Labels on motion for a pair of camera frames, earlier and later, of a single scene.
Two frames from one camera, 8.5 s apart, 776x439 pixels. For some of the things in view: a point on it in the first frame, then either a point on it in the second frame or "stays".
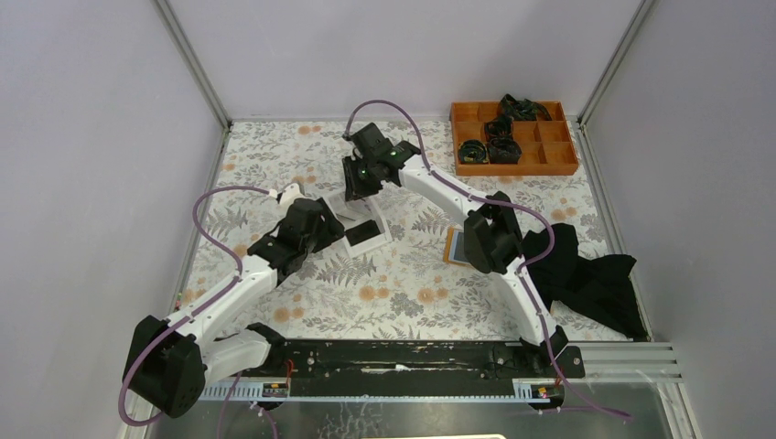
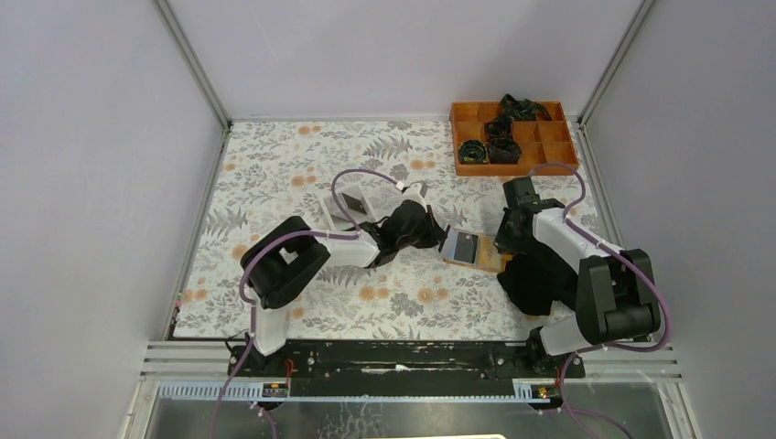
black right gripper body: (370, 162) -> (507, 239)
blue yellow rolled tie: (472, 151) stays
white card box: (353, 213) stays
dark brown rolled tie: (503, 150) stays
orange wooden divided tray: (547, 146) stays
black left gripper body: (304, 248) -> (422, 237)
